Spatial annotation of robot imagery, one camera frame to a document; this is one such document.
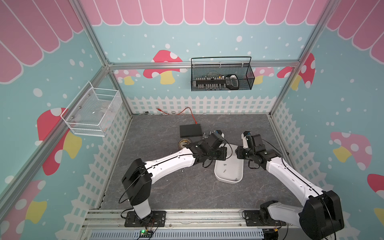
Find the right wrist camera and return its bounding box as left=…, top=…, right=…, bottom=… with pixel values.
left=242, top=131, right=254, bottom=149

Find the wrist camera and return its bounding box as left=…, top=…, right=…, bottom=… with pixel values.
left=242, top=131, right=254, bottom=149
left=210, top=130, right=225, bottom=139

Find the white wire wall basket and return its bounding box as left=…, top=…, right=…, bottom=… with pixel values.
left=61, top=82, right=123, bottom=137

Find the white plastic storage box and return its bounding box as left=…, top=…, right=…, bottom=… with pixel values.
left=214, top=144, right=244, bottom=184

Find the red cable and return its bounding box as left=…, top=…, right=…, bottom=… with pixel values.
left=156, top=106, right=199, bottom=125

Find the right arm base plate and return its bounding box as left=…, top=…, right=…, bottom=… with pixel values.
left=242, top=209, right=287, bottom=229

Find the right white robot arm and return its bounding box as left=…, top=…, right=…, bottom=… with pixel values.
left=235, top=131, right=345, bottom=240

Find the black wire wall basket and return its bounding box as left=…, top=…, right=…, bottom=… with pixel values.
left=191, top=56, right=255, bottom=91

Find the black device in basket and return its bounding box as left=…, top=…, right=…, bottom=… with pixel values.
left=225, top=75, right=240, bottom=90

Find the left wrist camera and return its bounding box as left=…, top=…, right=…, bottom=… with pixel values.
left=210, top=130, right=225, bottom=139

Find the black flat box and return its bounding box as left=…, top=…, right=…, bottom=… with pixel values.
left=180, top=124, right=203, bottom=138

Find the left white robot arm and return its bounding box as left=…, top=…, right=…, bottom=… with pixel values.
left=122, top=131, right=227, bottom=223

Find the green circuit board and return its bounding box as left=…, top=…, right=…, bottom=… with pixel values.
left=138, top=230, right=154, bottom=239

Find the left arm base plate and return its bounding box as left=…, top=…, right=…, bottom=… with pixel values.
left=122, top=211, right=167, bottom=228

